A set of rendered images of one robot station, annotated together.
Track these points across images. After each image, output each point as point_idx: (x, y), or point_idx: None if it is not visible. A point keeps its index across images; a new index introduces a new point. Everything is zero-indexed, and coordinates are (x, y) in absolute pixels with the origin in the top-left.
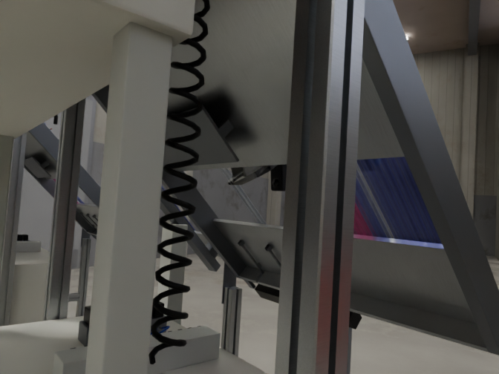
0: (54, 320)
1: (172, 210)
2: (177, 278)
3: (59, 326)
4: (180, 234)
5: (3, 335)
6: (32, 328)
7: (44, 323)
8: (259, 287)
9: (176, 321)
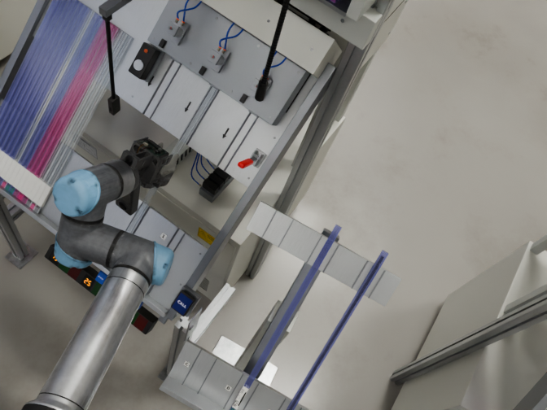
0: (278, 192)
1: (286, 295)
2: (259, 329)
3: (267, 184)
4: (269, 314)
5: (282, 163)
6: (279, 177)
7: (279, 185)
8: (152, 316)
9: (248, 346)
